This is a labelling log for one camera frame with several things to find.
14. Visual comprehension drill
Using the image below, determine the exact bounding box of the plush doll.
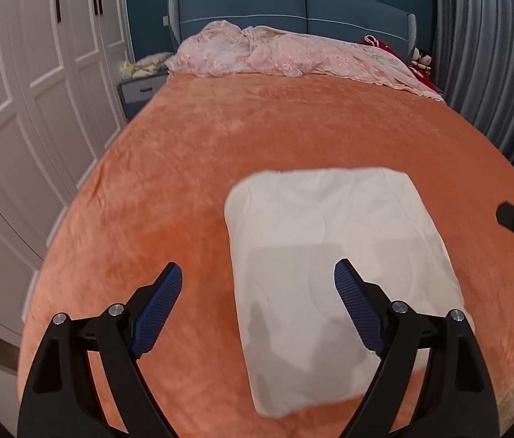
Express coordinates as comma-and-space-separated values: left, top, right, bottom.
409, 47, 433, 76

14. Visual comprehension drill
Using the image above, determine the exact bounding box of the pink floral quilt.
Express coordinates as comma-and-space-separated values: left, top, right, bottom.
165, 20, 445, 101

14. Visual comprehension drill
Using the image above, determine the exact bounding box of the blue upholstered headboard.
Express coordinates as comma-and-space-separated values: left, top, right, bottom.
168, 0, 417, 55

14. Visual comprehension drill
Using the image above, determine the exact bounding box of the orange fleece blanket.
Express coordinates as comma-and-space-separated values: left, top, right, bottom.
19, 73, 514, 438

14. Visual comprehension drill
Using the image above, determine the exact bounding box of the red cloth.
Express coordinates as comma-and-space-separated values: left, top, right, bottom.
359, 35, 442, 94

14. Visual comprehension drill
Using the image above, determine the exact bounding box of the grey curtain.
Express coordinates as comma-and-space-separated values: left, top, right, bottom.
432, 0, 514, 192

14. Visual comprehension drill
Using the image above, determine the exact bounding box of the cream white garment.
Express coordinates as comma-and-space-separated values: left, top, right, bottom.
224, 166, 476, 419

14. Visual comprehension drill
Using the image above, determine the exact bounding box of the blue nightstand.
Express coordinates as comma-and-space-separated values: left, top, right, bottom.
117, 73, 169, 122

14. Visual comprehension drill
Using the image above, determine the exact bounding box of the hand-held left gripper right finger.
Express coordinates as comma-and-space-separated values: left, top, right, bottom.
333, 258, 500, 438

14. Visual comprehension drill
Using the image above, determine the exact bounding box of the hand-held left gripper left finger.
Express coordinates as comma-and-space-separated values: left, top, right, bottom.
17, 262, 183, 438

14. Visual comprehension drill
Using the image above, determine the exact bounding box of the pale yellow bundle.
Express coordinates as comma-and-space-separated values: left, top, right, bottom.
120, 51, 173, 78

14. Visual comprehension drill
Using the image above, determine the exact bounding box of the white panelled wardrobe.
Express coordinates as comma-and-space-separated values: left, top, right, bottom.
0, 0, 130, 347

